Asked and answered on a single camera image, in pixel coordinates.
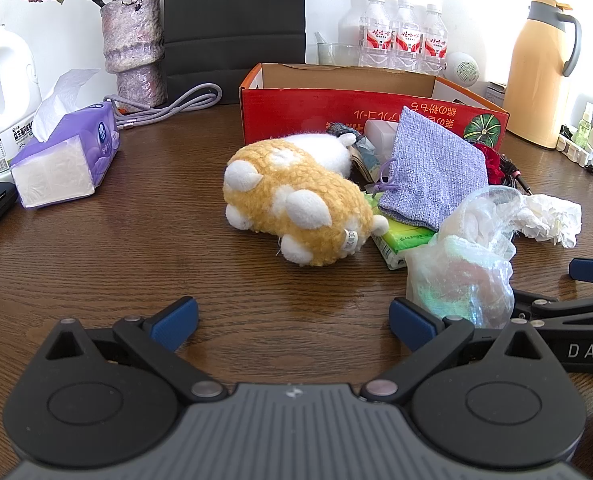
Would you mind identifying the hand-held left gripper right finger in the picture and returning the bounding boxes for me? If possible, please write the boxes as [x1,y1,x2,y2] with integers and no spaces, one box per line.
[361,297,545,404]

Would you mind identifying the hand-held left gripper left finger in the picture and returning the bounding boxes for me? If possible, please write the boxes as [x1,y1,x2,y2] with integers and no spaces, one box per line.
[44,296,227,404]

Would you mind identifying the iridescent clear plastic bag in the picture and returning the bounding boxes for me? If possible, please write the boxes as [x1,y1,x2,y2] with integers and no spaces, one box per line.
[404,185,527,330]

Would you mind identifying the white tissue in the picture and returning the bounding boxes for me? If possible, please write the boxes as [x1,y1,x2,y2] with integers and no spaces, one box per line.
[514,193,583,249]

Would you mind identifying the green tissue packet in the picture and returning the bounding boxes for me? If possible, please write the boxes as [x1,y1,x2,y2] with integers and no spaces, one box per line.
[364,192,440,271]

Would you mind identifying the red artificial flower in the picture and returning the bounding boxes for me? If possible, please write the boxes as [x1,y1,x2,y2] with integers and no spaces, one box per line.
[471,142,515,186]

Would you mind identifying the purple fabric drawstring pouch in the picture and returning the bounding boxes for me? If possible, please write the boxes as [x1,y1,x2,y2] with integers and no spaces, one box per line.
[371,105,488,233]

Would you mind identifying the yellow and white plush toy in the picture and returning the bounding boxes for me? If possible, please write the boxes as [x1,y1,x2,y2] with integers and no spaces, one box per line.
[223,131,390,267]

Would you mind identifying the dark teal packet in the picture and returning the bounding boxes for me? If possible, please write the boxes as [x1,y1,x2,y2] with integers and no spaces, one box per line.
[325,120,381,187]

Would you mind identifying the white plastic box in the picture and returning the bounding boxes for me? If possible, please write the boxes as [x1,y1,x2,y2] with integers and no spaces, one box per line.
[364,119,402,148]

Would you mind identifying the red cardboard box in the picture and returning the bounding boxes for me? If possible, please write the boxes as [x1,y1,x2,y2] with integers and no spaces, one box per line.
[240,62,511,153]

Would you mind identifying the white power strip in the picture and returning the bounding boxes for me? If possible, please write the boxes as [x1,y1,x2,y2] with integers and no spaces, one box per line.
[557,125,593,168]

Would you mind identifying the green spray bottle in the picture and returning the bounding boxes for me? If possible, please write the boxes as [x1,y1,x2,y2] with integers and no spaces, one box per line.
[571,102,593,148]

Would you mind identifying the yellow thermos jug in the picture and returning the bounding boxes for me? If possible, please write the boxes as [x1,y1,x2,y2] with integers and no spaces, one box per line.
[503,0,583,150]

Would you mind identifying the small grey box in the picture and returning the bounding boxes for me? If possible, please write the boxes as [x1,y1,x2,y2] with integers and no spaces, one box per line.
[487,82,510,108]

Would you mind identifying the purple tissue pack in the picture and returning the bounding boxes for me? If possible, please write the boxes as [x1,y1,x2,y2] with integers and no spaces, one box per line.
[9,68,122,210]

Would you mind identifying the white robot speaker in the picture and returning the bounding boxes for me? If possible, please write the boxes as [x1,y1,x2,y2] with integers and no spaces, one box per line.
[447,51,481,85]

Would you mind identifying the white detergent bottle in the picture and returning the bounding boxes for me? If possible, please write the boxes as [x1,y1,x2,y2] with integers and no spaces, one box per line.
[0,25,44,178]

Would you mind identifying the clear water bottle red label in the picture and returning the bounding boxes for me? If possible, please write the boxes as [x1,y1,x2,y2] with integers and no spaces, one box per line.
[419,3,450,76]
[359,0,395,68]
[391,0,422,72]

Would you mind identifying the clear glass cup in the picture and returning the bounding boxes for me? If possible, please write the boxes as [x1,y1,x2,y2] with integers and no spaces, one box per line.
[317,31,362,67]

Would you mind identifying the purple textured vase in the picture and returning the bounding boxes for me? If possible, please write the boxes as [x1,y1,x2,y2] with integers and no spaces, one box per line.
[100,0,170,108]

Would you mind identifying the black paper bag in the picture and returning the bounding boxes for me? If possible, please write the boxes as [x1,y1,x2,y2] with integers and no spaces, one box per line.
[162,0,307,106]

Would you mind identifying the grey braided cable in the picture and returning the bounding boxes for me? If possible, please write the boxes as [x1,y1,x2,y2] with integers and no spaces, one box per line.
[104,82,224,133]

